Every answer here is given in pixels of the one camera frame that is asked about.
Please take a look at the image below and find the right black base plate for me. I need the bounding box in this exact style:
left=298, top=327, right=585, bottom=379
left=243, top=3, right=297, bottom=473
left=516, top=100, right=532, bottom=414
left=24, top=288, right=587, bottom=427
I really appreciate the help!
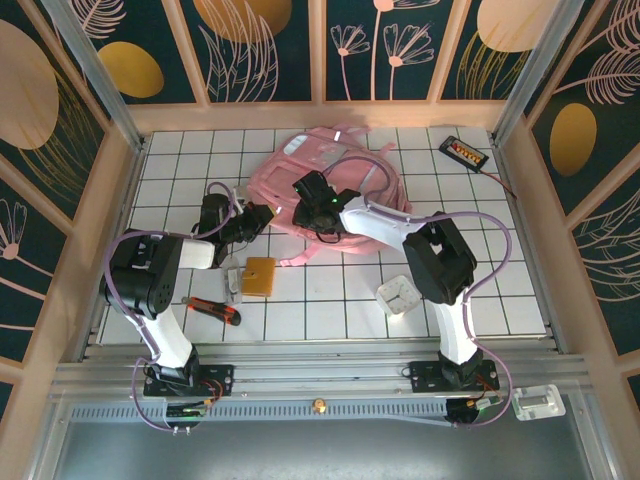
left=408, top=358, right=501, bottom=394

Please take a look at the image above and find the black board with yellow connectors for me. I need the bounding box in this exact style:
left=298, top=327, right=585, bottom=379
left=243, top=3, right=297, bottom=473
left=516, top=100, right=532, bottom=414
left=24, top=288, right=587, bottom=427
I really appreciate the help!
left=438, top=135, right=490, bottom=174

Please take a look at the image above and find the orange square pad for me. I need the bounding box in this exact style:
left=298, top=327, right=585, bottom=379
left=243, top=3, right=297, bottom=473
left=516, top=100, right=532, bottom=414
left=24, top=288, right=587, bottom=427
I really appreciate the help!
left=241, top=256, right=277, bottom=297

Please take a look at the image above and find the aluminium frame post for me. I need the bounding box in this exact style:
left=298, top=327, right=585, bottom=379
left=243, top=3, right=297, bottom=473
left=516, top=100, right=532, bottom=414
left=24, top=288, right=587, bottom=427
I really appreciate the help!
left=42, top=0, right=147, bottom=152
left=491, top=0, right=587, bottom=147

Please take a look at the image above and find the black controller board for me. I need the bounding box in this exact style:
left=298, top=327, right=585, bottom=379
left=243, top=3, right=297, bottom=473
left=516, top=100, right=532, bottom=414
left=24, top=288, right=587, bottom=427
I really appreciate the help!
left=164, top=399, right=214, bottom=420
left=444, top=397, right=504, bottom=426

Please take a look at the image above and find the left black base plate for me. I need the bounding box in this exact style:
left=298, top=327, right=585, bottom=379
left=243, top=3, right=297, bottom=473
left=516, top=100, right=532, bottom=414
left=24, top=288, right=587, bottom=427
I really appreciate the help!
left=143, top=363, right=235, bottom=399

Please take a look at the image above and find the red black wire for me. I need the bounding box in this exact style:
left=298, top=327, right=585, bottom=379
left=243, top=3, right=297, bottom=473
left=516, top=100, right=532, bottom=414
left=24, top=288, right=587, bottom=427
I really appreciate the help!
left=474, top=167, right=519, bottom=201

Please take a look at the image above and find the white square alarm clock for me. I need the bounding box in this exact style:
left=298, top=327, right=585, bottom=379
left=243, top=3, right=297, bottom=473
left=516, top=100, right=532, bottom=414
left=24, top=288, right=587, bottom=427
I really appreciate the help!
left=375, top=273, right=420, bottom=316

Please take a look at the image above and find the pink school backpack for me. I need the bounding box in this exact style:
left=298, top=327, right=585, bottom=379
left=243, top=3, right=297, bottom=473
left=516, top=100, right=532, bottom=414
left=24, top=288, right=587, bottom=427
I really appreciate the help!
left=249, top=124, right=414, bottom=269

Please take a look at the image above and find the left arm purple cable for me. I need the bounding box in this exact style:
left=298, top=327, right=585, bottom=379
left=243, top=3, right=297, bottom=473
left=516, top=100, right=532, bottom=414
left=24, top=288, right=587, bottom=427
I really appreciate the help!
left=107, top=181, right=241, bottom=435

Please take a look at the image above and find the slotted grey cable duct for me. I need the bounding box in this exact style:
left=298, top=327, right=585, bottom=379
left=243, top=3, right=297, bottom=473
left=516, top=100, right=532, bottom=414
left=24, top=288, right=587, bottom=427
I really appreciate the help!
left=67, top=399, right=451, bottom=422

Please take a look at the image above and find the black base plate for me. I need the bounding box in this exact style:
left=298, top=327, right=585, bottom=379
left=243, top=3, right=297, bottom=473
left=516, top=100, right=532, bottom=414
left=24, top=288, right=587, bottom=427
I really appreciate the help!
left=143, top=363, right=235, bottom=399
left=408, top=358, right=501, bottom=394

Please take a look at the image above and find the aluminium mounting rail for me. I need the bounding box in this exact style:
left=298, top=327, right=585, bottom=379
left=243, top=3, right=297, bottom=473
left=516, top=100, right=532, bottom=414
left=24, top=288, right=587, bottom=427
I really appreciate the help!
left=49, top=339, right=587, bottom=401

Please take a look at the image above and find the clear acrylic block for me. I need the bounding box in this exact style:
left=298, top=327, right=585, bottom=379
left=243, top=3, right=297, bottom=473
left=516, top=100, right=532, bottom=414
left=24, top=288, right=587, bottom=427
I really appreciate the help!
left=509, top=384, right=567, bottom=422

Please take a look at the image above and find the orange black utility knife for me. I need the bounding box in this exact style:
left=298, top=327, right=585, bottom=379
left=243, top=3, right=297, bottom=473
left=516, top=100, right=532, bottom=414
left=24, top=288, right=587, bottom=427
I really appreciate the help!
left=182, top=295, right=243, bottom=327

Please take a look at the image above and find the clear plastic case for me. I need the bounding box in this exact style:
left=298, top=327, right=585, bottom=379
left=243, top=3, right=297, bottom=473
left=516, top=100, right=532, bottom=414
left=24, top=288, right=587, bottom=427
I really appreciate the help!
left=222, top=257, right=246, bottom=306

